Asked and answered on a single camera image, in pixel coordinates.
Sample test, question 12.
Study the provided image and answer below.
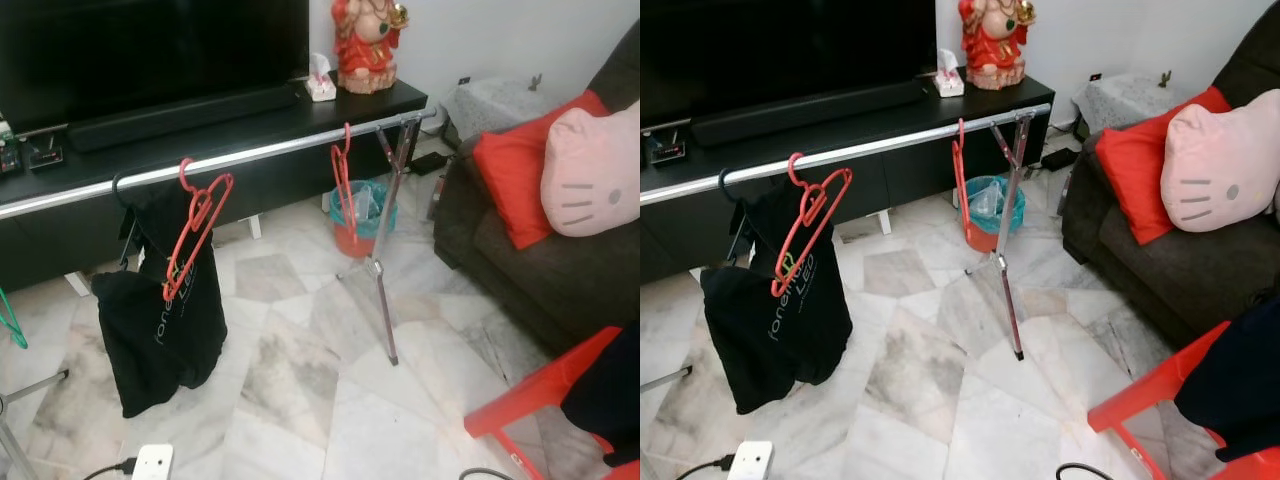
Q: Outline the navy blue garment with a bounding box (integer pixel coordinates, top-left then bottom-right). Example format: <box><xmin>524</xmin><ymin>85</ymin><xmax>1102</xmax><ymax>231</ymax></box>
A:
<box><xmin>559</xmin><ymin>318</ymin><xmax>641</xmax><ymax>469</ymax></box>
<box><xmin>1174</xmin><ymin>292</ymin><xmax>1280</xmax><ymax>464</ymax></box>

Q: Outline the red plastic stool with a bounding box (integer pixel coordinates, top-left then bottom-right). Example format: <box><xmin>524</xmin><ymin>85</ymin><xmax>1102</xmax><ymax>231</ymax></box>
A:
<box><xmin>462</xmin><ymin>324</ymin><xmax>641</xmax><ymax>480</ymax></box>
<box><xmin>1086</xmin><ymin>319</ymin><xmax>1280</xmax><ymax>480</ymax></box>

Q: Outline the white lace-covered side table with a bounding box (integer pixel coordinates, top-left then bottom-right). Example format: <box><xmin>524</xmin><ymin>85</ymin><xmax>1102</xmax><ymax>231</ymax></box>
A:
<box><xmin>439</xmin><ymin>74</ymin><xmax>550</xmax><ymax>143</ymax></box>
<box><xmin>1074</xmin><ymin>69</ymin><xmax>1183</xmax><ymax>138</ymax></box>

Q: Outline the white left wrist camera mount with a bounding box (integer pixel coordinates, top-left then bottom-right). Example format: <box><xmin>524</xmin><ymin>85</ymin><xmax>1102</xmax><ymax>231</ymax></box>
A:
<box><xmin>131</xmin><ymin>442</ymin><xmax>175</xmax><ymax>480</ymax></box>
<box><xmin>727</xmin><ymin>439</ymin><xmax>777</xmax><ymax>480</ymax></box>

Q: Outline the black hanger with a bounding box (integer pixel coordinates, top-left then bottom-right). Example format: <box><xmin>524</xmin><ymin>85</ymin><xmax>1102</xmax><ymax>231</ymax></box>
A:
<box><xmin>717</xmin><ymin>166</ymin><xmax>748</xmax><ymax>269</ymax></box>
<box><xmin>111</xmin><ymin>170</ymin><xmax>143</xmax><ymax>273</ymax></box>

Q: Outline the pink cat face cushion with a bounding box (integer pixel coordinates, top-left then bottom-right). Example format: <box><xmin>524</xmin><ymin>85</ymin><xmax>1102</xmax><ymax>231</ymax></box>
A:
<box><xmin>539</xmin><ymin>99</ymin><xmax>641</xmax><ymax>239</ymax></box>
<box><xmin>1159</xmin><ymin>87</ymin><xmax>1280</xmax><ymax>234</ymax></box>

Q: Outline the black television cabinet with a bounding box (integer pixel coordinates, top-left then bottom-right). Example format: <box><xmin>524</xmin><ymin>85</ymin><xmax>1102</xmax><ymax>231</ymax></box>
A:
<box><xmin>640</xmin><ymin>73</ymin><xmax>1057</xmax><ymax>288</ymax></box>
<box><xmin>0</xmin><ymin>78</ymin><xmax>432</xmax><ymax>294</ymax></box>

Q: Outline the red cushion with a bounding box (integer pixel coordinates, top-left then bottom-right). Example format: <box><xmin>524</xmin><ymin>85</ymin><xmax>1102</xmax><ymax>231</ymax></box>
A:
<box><xmin>471</xmin><ymin>89</ymin><xmax>612</xmax><ymax>252</ymax></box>
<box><xmin>1094</xmin><ymin>84</ymin><xmax>1234</xmax><ymax>247</ymax></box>

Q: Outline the small black electronic box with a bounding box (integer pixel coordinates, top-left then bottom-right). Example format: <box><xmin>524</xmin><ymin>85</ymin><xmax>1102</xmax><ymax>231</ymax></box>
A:
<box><xmin>649</xmin><ymin>133</ymin><xmax>691</xmax><ymax>168</ymax></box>
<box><xmin>24</xmin><ymin>135</ymin><xmax>67</xmax><ymax>173</ymax></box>

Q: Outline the white tissue box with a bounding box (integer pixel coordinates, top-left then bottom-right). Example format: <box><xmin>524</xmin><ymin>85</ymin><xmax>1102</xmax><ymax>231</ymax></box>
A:
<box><xmin>931</xmin><ymin>47</ymin><xmax>967</xmax><ymax>99</ymax></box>
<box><xmin>304</xmin><ymin>51</ymin><xmax>339</xmax><ymax>104</ymax></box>

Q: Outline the black printed T-shirt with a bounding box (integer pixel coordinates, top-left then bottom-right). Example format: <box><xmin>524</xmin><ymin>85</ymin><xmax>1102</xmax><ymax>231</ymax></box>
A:
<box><xmin>699</xmin><ymin>178</ymin><xmax>855</xmax><ymax>417</ymax></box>
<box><xmin>91</xmin><ymin>178</ymin><xmax>230</xmax><ymax>420</ymax></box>

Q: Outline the green plastic hanger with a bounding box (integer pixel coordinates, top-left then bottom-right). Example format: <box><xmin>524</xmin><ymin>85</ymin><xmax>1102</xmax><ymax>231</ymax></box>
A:
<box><xmin>0</xmin><ymin>287</ymin><xmax>30</xmax><ymax>350</ymax></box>

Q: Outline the black flat television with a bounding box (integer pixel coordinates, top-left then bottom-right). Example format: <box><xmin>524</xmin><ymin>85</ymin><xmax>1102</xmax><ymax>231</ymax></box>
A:
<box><xmin>0</xmin><ymin>0</ymin><xmax>312</xmax><ymax>138</ymax></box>
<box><xmin>640</xmin><ymin>0</ymin><xmax>940</xmax><ymax>129</ymax></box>

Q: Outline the red seated figurine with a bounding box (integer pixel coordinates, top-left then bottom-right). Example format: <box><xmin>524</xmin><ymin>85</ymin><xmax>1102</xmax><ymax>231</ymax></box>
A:
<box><xmin>957</xmin><ymin>0</ymin><xmax>1037</xmax><ymax>92</ymax></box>
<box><xmin>329</xmin><ymin>0</ymin><xmax>412</xmax><ymax>97</ymax></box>

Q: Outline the dark grey fabric sofa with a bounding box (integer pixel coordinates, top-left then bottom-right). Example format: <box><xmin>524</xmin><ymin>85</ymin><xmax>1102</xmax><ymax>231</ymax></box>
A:
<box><xmin>431</xmin><ymin>20</ymin><xmax>641</xmax><ymax>358</ymax></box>
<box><xmin>1059</xmin><ymin>0</ymin><xmax>1280</xmax><ymax>353</ymax></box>

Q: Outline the chrome clothes rack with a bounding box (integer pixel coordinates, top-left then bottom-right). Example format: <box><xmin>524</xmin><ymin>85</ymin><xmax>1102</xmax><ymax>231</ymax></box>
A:
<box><xmin>640</xmin><ymin>101</ymin><xmax>1054</xmax><ymax>394</ymax></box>
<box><xmin>0</xmin><ymin>107</ymin><xmax>440</xmax><ymax>480</ymax></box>

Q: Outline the black soundbar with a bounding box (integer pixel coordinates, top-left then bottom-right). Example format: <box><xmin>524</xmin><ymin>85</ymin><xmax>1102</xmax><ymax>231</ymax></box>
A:
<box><xmin>689</xmin><ymin>77</ymin><xmax>928</xmax><ymax>150</ymax></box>
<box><xmin>67</xmin><ymin>81</ymin><xmax>301</xmax><ymax>154</ymax></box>

